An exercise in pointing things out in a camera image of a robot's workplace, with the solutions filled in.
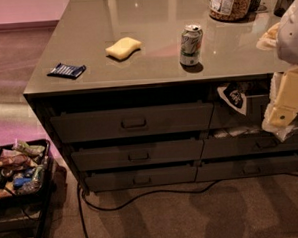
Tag black tray of snacks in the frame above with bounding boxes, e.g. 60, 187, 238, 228
0, 139, 51, 201

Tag grey drawer cabinet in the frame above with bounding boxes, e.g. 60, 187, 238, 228
24, 0, 298, 192

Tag black white chip bag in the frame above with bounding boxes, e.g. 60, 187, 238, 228
217, 82, 247, 115

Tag large nut jar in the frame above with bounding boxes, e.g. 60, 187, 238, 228
209, 0, 251, 22

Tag black floor cable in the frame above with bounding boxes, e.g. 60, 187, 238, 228
75, 171, 298, 238

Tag yellow sponge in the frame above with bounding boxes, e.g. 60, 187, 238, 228
105, 37, 142, 60

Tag blue snack packet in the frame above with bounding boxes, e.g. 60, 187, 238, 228
48, 63, 86, 80

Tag green white soda can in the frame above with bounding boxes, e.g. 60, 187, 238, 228
180, 24, 203, 66

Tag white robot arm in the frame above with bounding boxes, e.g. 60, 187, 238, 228
257, 0, 298, 142

